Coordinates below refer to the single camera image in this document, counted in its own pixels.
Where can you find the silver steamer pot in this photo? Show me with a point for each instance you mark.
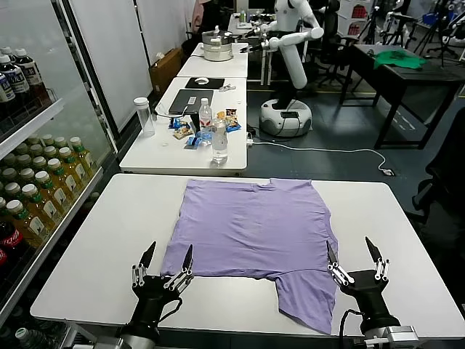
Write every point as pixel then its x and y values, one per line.
pixel 217 49

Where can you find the white computer mouse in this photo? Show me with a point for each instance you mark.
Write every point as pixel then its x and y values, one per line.
pixel 201 80

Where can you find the white power strip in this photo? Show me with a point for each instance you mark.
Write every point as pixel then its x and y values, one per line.
pixel 250 138

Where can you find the black office chair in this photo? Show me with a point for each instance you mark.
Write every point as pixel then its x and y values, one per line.
pixel 330 22

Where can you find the person in pink top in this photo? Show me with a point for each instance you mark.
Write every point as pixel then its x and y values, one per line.
pixel 199 16

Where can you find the black laptop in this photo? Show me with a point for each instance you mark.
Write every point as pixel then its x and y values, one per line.
pixel 189 103

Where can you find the floor power socket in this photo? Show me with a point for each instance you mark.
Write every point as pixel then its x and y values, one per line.
pixel 388 172

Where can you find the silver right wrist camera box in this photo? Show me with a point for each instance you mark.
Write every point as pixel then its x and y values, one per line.
pixel 401 332

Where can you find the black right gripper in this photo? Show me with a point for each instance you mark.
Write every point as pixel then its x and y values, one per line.
pixel 368 294

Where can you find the green cap clear bottle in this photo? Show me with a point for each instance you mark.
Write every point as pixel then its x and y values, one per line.
pixel 22 332

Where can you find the tan snack packet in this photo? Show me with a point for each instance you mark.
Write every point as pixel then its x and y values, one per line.
pixel 183 131

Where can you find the dark tea bottle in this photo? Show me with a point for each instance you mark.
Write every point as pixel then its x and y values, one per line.
pixel 16 83
pixel 7 49
pixel 32 78
pixel 4 91

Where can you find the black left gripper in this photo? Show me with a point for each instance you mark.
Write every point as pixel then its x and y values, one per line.
pixel 152 301

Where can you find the short white humanoid robot arm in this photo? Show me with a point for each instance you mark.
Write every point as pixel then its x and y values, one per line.
pixel 263 27

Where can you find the blue plastic bin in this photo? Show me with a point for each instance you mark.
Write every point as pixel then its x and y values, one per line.
pixel 434 18

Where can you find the red label water bottle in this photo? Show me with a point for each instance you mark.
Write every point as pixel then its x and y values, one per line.
pixel 205 118

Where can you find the small green bottle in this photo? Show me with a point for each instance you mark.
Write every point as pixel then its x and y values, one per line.
pixel 242 16

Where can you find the long white humanoid robot arm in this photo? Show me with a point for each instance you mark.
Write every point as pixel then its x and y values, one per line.
pixel 290 38

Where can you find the yellow tea bottle green label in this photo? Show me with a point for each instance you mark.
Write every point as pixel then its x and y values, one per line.
pixel 41 214
pixel 36 148
pixel 31 229
pixel 74 174
pixel 84 160
pixel 60 141
pixel 23 159
pixel 49 151
pixel 47 138
pixel 9 172
pixel 37 161
pixel 63 185
pixel 54 200
pixel 26 173
pixel 12 188

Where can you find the black table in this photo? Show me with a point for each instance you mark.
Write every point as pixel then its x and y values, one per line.
pixel 428 78

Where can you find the small metal key bunch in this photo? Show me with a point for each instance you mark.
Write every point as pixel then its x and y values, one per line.
pixel 228 87

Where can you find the black armrest chair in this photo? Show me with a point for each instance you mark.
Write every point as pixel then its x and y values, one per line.
pixel 447 181

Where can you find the black tripod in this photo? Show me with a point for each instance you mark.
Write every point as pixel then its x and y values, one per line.
pixel 371 27
pixel 442 40

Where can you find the white wheeled humanoid robot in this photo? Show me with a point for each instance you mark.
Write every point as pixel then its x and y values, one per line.
pixel 294 65

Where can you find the white fridge shelf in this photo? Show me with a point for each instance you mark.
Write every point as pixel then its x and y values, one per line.
pixel 32 123

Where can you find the dark colourful snack packet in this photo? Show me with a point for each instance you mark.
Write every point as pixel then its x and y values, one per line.
pixel 231 112

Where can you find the blue snack packet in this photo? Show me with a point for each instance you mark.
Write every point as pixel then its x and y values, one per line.
pixel 194 140
pixel 232 125
pixel 177 122

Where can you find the clear unlabeled water bottle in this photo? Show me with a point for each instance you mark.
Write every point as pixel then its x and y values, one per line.
pixel 219 145

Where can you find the white shelf red boxes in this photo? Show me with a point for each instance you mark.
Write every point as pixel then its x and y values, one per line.
pixel 357 11

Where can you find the brown cardboard box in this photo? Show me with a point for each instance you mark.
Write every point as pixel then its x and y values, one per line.
pixel 165 71

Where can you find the black mouse pad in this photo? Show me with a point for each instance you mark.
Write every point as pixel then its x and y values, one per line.
pixel 214 83

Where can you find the black fridge door frame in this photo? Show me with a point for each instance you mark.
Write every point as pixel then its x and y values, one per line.
pixel 91 83

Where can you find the purple t-shirt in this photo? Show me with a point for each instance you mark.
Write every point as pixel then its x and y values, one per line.
pixel 254 232

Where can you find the black desk stand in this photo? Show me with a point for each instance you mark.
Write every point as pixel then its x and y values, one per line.
pixel 194 121

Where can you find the clear tumbler white lid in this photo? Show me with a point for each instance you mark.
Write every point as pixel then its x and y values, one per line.
pixel 144 120

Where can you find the green cloth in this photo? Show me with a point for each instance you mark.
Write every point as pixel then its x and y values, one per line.
pixel 397 58

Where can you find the red label cola bottle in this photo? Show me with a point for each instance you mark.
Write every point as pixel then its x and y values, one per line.
pixel 1 258
pixel 11 240

